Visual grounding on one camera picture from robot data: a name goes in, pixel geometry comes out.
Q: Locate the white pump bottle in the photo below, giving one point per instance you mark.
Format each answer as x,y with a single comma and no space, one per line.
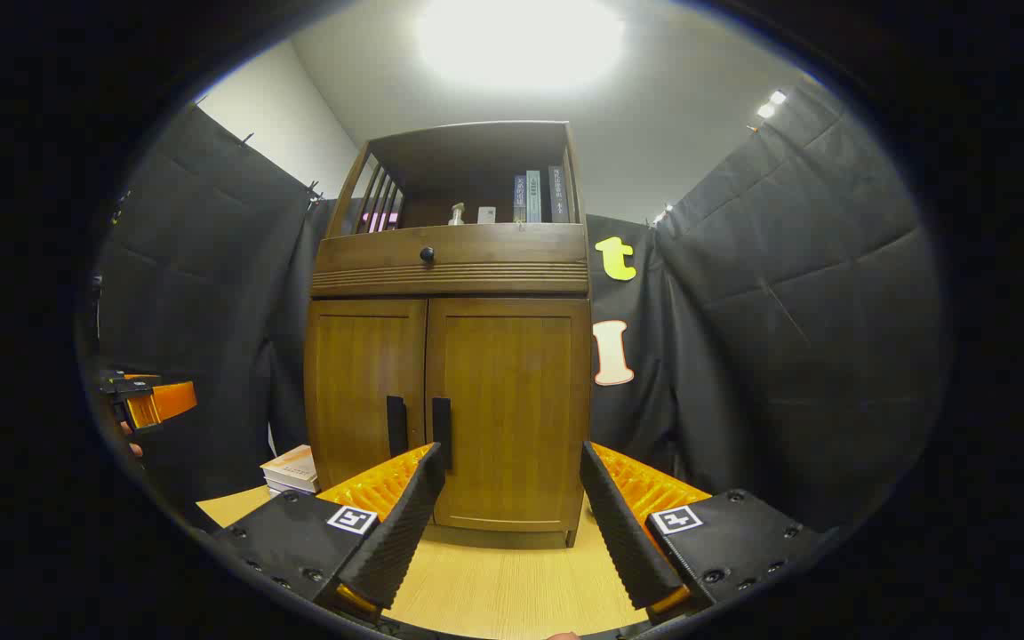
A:
457,216

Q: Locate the wooden double-door shoe cabinet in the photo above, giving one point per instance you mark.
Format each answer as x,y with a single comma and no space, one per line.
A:
476,147

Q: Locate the large ceiling light panel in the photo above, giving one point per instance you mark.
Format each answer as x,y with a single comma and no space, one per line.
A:
521,44

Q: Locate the small ceiling light panel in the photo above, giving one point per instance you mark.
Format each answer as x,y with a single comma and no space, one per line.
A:
772,103

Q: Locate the wooden cabinet drawer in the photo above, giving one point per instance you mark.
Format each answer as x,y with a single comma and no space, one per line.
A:
494,249

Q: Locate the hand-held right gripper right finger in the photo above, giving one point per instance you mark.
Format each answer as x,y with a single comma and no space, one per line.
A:
623,533

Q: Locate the white paperback book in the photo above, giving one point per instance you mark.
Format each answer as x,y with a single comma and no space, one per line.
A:
285,484

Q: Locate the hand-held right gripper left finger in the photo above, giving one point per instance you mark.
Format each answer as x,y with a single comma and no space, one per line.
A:
401,542

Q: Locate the wooden shoe cabinet door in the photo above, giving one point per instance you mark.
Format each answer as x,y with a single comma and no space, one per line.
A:
512,400
356,382

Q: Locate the dark grey book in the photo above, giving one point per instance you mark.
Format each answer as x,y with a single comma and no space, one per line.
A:
558,196

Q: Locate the small white box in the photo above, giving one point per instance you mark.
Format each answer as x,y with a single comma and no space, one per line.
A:
486,215

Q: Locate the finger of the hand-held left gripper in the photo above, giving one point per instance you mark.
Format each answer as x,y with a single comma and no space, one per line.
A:
170,402

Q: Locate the pale grey book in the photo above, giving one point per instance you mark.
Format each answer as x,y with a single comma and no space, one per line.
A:
533,197

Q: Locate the black backdrop cloth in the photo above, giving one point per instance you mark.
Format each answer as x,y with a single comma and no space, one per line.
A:
788,311

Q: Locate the blue book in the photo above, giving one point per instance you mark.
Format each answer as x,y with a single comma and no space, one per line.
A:
519,200

